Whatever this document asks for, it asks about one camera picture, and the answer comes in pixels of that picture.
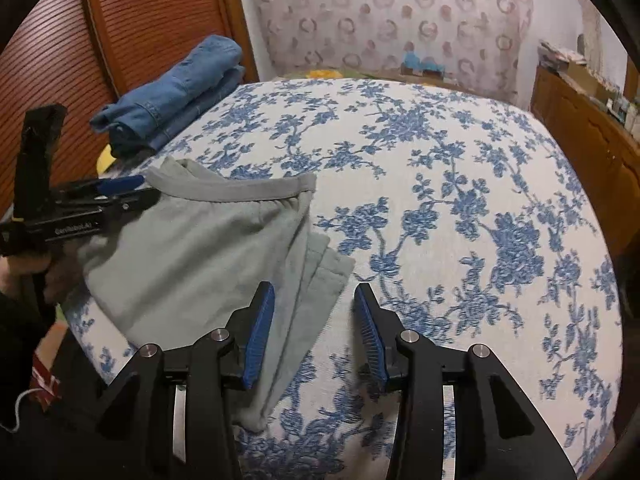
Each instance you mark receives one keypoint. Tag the person's left hand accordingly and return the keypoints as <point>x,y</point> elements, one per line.
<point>50,280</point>

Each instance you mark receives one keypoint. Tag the small blue cloth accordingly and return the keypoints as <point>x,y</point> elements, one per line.
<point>422,65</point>

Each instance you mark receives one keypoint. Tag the cardboard box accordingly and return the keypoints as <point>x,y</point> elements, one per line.
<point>592,80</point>

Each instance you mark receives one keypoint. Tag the wooden sideboard cabinet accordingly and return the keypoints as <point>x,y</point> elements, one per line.
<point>575,120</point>

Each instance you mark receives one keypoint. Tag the grey-green t-shirt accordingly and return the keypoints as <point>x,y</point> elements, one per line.
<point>200,260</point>

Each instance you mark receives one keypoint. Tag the stack of papers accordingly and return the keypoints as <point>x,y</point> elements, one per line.
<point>560,55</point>

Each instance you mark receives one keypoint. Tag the yellow floral blanket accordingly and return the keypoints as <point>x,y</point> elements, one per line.
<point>320,74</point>

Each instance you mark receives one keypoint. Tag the wooden louvered wardrobe door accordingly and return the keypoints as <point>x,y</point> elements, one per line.
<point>125,35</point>

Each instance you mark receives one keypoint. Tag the bed with blue floral sheet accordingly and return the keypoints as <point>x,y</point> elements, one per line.
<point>450,185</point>

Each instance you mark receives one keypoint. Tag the beige hanging cloth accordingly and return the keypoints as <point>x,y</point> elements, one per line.
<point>590,25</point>

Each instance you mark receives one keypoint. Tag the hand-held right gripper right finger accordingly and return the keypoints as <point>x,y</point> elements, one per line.
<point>370,335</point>

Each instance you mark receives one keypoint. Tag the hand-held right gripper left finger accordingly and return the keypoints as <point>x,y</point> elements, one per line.
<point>260,335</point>

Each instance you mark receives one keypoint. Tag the folded blue jeans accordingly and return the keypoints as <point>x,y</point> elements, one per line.
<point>190,85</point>

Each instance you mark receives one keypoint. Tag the person's dark clothing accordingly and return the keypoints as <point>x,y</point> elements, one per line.
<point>30,450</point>

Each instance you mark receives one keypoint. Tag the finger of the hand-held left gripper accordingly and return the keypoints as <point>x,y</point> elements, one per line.
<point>135,201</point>
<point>117,185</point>

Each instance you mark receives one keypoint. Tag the circle-patterned pink curtain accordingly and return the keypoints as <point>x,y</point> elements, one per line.
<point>375,10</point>

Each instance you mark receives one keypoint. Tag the red printed cloth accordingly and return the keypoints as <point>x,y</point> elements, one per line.
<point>46,372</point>

